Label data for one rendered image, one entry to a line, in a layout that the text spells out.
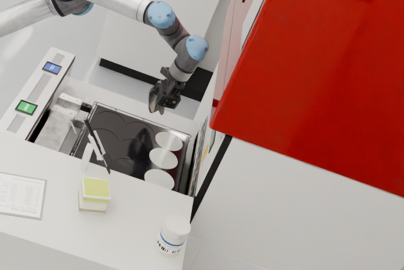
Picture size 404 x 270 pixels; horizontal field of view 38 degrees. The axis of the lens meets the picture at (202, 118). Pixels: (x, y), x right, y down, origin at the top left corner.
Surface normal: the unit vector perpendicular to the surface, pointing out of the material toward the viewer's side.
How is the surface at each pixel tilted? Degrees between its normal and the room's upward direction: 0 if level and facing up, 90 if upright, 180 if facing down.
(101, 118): 0
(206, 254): 90
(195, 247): 90
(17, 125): 0
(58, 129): 0
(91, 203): 90
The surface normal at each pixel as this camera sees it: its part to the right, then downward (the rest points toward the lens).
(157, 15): -0.19, -0.21
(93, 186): 0.34, -0.77
